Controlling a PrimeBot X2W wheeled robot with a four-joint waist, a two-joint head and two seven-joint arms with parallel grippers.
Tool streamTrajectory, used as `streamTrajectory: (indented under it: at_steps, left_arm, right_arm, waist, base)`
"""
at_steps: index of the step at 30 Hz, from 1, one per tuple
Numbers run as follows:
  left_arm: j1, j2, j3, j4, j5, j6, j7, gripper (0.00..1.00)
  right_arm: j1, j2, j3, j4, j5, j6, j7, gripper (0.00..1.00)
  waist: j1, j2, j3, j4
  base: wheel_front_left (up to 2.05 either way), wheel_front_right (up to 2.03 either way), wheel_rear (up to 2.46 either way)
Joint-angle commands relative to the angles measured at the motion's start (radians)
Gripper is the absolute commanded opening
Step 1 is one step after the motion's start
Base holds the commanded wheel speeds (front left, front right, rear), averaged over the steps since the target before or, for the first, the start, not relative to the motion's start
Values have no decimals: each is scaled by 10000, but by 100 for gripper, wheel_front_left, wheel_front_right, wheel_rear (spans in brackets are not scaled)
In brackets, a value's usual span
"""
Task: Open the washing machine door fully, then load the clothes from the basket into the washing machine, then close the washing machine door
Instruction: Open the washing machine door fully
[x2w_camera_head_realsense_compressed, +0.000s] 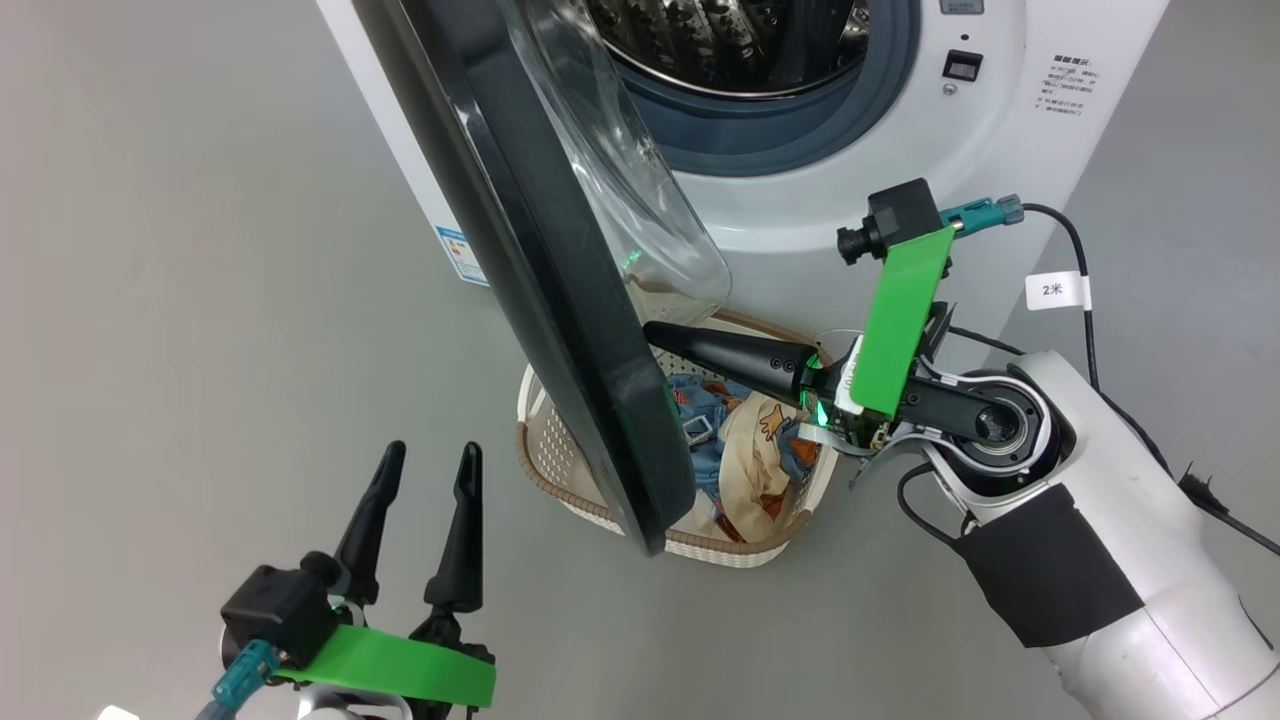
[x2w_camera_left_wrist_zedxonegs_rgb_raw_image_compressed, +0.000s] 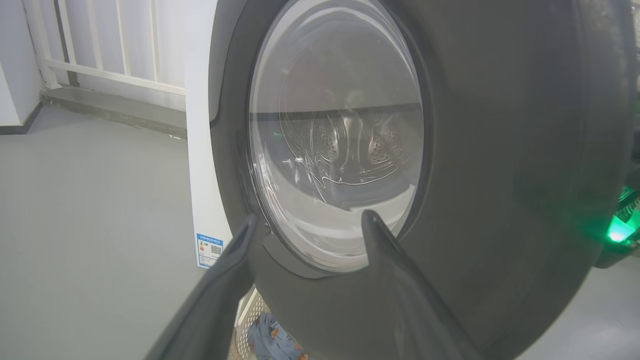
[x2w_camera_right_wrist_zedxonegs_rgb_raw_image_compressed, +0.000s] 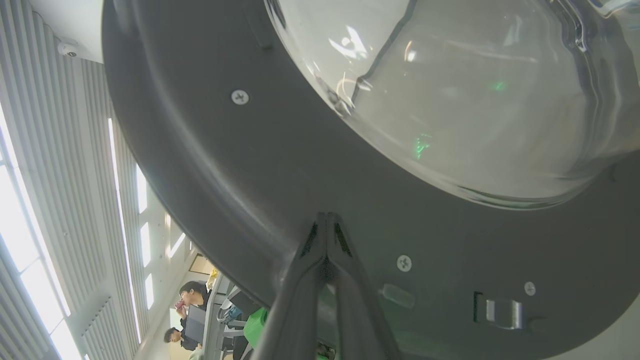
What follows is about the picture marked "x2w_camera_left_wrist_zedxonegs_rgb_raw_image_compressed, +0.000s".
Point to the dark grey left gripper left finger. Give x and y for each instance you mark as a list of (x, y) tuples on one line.
[(210, 310)]

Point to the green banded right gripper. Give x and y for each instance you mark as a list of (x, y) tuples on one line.
[(622, 235)]

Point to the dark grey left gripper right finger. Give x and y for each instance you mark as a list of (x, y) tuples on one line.
[(405, 310)]

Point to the blue cartoon print garment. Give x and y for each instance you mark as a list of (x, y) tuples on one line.
[(272, 340)]

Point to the dark round glass washer door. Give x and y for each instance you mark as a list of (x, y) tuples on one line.
[(500, 150)]

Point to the cream perforated laundry basket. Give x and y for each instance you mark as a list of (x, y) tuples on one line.
[(245, 330)]

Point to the white front-load washing machine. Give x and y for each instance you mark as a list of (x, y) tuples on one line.
[(202, 150)]

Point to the blue energy label sticker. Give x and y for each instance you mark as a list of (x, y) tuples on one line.
[(210, 250)]

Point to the stainless steel perforated drum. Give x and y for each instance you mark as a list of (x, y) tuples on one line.
[(345, 145)]

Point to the white slatted railing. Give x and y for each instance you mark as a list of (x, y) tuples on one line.
[(120, 75)]

